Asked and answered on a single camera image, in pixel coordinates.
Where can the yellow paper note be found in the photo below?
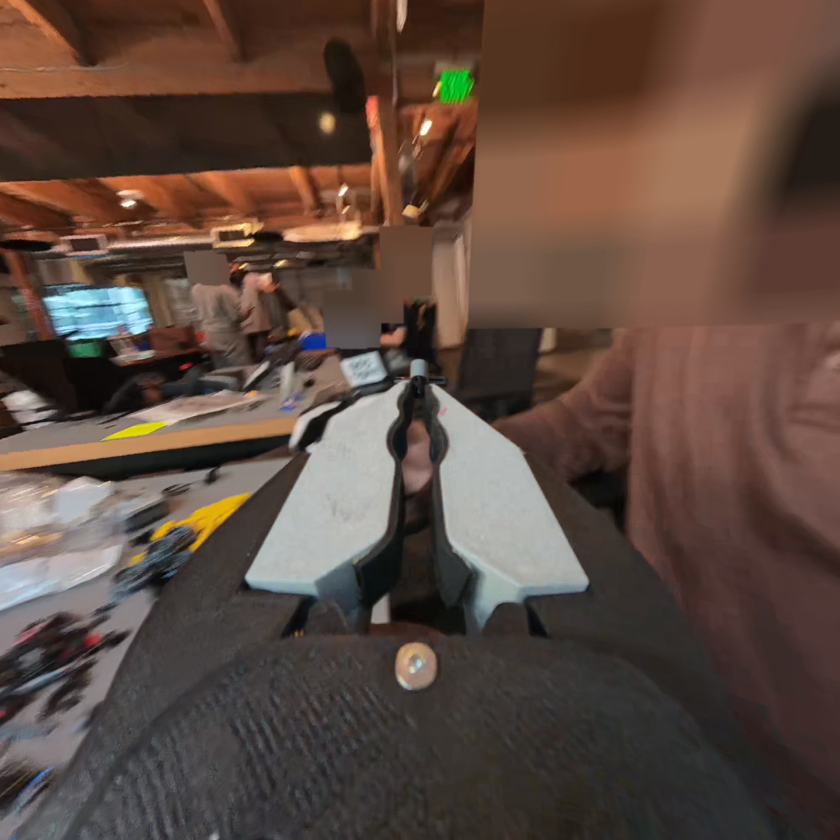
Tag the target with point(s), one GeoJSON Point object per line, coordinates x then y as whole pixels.
{"type": "Point", "coordinates": [134, 431]}

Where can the loose white papers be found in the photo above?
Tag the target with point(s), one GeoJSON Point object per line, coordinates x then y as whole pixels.
{"type": "Point", "coordinates": [197, 408]}

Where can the ceiling spot lamp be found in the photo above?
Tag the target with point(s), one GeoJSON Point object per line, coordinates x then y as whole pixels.
{"type": "Point", "coordinates": [425, 126]}

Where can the person's right forearm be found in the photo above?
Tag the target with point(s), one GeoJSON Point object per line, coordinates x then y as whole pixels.
{"type": "Point", "coordinates": [577, 413]}

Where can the black disc lamp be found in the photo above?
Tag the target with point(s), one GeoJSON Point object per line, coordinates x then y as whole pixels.
{"type": "Point", "coordinates": [344, 75]}

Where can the bright window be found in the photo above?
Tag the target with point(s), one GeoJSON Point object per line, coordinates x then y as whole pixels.
{"type": "Point", "coordinates": [98, 312]}

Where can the long wood edged table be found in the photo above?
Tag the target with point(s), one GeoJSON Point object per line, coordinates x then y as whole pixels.
{"type": "Point", "coordinates": [164, 445]}

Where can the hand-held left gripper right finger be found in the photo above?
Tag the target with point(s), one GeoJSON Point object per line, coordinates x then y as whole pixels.
{"type": "Point", "coordinates": [505, 518]}

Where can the small clear parts bag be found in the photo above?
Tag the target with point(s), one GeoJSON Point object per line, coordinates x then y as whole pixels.
{"type": "Point", "coordinates": [59, 571]}

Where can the black office chair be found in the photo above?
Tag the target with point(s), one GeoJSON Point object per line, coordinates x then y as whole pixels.
{"type": "Point", "coordinates": [499, 361]}

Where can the pile of small building pieces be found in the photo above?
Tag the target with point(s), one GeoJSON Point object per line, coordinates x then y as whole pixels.
{"type": "Point", "coordinates": [52, 649]}

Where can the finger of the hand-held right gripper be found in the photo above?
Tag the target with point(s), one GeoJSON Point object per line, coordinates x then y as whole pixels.
{"type": "Point", "coordinates": [308, 430]}

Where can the green exit sign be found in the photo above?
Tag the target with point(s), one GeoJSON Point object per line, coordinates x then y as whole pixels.
{"type": "Point", "coordinates": [456, 85]}

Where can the person's right hand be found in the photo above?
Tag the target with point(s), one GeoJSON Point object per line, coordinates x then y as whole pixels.
{"type": "Point", "coordinates": [418, 459]}

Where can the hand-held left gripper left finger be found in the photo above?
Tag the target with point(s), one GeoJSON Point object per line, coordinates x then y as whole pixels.
{"type": "Point", "coordinates": [328, 518]}

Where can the grey desk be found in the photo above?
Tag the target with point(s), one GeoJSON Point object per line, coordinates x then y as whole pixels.
{"type": "Point", "coordinates": [141, 617]}

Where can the yellow grey toy vehicle chassis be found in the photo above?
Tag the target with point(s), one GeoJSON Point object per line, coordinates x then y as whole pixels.
{"type": "Point", "coordinates": [210, 512]}

